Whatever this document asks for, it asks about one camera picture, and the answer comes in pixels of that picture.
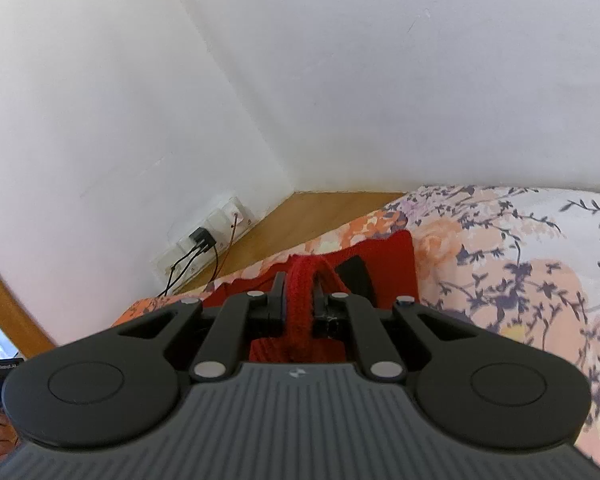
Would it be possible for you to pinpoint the orange floral bedsheet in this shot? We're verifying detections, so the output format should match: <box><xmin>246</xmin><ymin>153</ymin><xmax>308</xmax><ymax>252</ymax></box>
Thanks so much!
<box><xmin>110</xmin><ymin>184</ymin><xmax>600</xmax><ymax>474</ymax></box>

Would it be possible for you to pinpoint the red knitted garment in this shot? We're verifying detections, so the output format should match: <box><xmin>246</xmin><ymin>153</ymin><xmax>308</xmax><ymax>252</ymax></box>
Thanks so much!
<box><xmin>202</xmin><ymin>231</ymin><xmax>419</xmax><ymax>363</ymax></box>

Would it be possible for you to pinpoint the wooden window frame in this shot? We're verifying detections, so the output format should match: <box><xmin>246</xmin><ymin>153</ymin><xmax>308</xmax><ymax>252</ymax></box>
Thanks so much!
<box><xmin>0</xmin><ymin>277</ymin><xmax>56</xmax><ymax>358</ymax></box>

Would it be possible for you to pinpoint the wooden bed frame ledge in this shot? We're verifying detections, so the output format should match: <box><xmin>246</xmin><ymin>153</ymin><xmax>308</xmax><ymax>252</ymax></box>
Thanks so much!
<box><xmin>177</xmin><ymin>192</ymin><xmax>403</xmax><ymax>292</ymax></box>

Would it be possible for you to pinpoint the black cable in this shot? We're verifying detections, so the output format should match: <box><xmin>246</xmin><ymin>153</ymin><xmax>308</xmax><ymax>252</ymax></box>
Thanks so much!
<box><xmin>157</xmin><ymin>244</ymin><xmax>220</xmax><ymax>298</ymax></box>

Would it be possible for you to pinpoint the person's left hand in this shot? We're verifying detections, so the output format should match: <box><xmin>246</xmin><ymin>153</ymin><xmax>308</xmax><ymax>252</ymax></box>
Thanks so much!
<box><xmin>0</xmin><ymin>408</ymin><xmax>22</xmax><ymax>465</ymax></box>

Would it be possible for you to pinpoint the red thin wire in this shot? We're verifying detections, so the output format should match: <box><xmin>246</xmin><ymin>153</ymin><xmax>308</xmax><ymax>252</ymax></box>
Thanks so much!
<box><xmin>214</xmin><ymin>213</ymin><xmax>242</xmax><ymax>279</ymax></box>

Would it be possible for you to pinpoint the white wall socket panel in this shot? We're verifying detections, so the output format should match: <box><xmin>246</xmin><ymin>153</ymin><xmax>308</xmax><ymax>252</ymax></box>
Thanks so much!
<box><xmin>152</xmin><ymin>196</ymin><xmax>254</xmax><ymax>297</ymax></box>

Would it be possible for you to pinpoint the black power adapter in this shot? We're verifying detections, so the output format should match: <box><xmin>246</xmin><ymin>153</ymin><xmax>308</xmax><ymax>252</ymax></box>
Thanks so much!
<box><xmin>188</xmin><ymin>226</ymin><xmax>216</xmax><ymax>252</ymax></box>

